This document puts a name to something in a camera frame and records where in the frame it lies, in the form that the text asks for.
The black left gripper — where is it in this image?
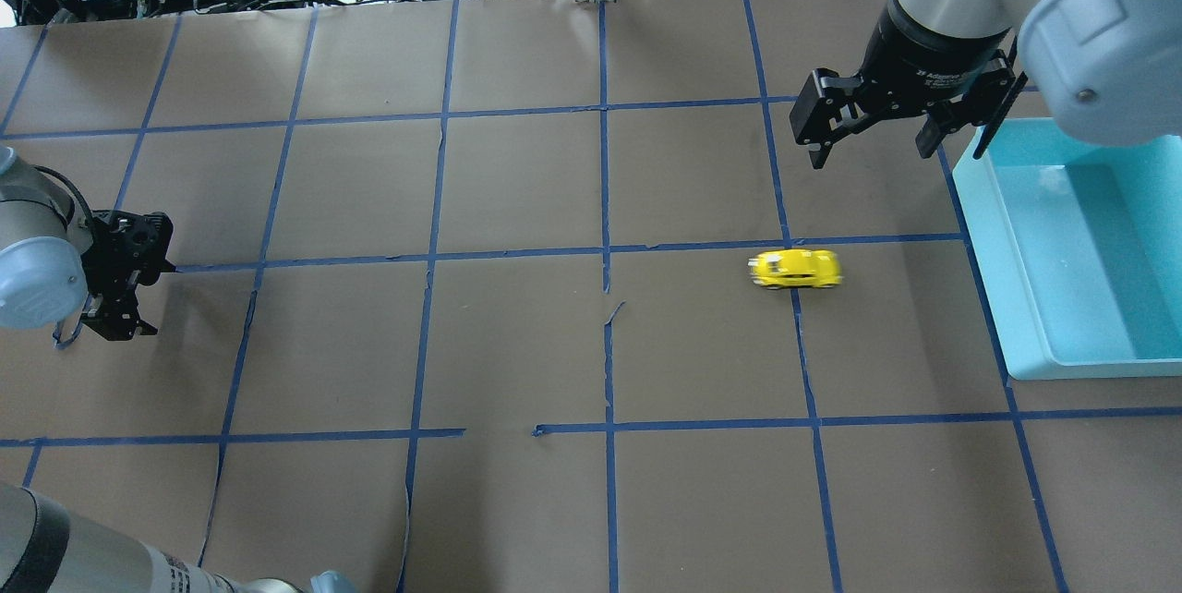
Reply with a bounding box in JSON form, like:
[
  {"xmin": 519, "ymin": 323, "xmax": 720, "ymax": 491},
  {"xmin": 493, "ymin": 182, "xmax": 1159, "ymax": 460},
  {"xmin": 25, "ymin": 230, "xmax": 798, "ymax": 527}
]
[{"xmin": 80, "ymin": 210, "xmax": 177, "ymax": 343}]

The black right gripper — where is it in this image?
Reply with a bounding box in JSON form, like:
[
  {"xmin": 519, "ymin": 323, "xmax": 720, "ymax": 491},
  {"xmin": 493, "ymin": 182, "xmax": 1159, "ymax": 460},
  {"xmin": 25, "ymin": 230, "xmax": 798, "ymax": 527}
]
[{"xmin": 790, "ymin": 0, "xmax": 1030, "ymax": 171}]

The yellow toy beetle car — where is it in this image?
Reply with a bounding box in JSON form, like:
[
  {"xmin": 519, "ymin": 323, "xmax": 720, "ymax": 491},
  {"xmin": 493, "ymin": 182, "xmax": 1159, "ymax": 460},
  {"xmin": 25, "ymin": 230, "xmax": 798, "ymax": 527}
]
[{"xmin": 747, "ymin": 248, "xmax": 843, "ymax": 289}]

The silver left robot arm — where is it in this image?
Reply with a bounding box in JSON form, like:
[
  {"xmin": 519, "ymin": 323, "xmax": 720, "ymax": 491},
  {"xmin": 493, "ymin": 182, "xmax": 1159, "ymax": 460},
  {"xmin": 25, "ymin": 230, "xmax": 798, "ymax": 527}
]
[{"xmin": 1, "ymin": 146, "xmax": 176, "ymax": 343}]

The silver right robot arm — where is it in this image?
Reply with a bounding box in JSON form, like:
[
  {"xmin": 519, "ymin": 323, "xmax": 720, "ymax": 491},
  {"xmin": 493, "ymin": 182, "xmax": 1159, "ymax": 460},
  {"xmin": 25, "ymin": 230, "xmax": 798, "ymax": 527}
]
[{"xmin": 790, "ymin": 0, "xmax": 1178, "ymax": 168}]

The light blue plastic bin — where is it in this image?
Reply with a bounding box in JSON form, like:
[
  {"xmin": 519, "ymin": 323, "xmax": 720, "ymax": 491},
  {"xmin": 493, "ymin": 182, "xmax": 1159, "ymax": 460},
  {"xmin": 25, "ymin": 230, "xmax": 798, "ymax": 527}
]
[{"xmin": 952, "ymin": 118, "xmax": 1181, "ymax": 380}]

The brown paper table cover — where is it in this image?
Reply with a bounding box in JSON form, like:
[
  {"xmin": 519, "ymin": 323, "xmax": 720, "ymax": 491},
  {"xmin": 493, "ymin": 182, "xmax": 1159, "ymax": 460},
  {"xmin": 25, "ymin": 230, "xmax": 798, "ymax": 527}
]
[{"xmin": 4, "ymin": 0, "xmax": 1178, "ymax": 592}]

